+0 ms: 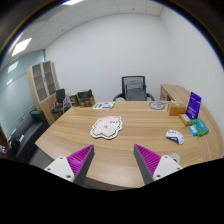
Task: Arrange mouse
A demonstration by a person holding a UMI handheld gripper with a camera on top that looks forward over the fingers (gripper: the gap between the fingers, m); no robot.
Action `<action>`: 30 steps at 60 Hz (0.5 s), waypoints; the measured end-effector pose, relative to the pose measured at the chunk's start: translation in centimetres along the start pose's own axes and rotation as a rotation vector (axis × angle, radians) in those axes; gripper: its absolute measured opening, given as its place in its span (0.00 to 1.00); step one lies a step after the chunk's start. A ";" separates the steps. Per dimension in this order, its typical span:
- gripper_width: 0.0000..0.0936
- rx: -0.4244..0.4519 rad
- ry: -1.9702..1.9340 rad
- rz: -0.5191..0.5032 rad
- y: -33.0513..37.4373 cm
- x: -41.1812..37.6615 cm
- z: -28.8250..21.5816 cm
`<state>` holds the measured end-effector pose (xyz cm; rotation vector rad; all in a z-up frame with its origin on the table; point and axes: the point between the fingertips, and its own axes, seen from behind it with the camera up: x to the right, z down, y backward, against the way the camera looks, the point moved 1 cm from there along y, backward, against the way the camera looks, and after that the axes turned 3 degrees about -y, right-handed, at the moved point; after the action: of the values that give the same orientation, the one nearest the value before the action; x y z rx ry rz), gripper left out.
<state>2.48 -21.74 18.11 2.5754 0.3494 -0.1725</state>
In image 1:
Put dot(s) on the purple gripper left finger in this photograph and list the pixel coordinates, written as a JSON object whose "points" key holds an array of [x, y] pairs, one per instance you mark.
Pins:
{"points": [[74, 167]]}

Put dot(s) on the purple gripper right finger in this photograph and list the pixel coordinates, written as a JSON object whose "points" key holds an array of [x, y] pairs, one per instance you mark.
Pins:
{"points": [[153, 166]]}

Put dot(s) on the white computer mouse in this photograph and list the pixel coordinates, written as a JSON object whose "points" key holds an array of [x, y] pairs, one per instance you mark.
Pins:
{"points": [[175, 136]]}

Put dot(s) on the pink cartoon mouse pad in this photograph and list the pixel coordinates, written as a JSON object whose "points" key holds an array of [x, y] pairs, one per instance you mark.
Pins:
{"points": [[107, 127]]}

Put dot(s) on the blue small packet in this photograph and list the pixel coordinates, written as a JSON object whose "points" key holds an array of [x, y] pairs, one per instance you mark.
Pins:
{"points": [[193, 130]]}

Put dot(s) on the black leather sofa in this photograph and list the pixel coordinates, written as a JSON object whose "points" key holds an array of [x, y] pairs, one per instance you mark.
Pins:
{"points": [[22, 143]]}

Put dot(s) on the yellow small box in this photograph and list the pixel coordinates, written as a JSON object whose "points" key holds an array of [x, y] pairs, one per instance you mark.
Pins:
{"points": [[185, 119]]}

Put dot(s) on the brown wooden box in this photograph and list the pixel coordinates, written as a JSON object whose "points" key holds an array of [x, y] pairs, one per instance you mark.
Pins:
{"points": [[174, 109]]}

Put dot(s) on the green snack packet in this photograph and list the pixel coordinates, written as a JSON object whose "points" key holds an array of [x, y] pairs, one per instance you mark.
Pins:
{"points": [[200, 126]]}

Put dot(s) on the white green paper sheet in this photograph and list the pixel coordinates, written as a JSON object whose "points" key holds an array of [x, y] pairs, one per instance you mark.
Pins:
{"points": [[103, 105]]}

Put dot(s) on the cardboard boxes stack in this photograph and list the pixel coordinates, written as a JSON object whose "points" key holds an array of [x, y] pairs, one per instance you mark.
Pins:
{"points": [[82, 98]]}

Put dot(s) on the purple standing sign card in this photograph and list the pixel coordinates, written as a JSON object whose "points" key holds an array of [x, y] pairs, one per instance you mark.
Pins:
{"points": [[193, 107]]}

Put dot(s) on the black side chair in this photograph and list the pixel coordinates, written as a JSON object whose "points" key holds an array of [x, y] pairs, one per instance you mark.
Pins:
{"points": [[60, 104]]}

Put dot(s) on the grey mesh office chair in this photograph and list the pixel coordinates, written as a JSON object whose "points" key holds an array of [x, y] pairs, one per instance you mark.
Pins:
{"points": [[134, 89]]}

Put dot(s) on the wooden glass-door cabinet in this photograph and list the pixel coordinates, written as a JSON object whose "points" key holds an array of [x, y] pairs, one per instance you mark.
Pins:
{"points": [[43, 86]]}

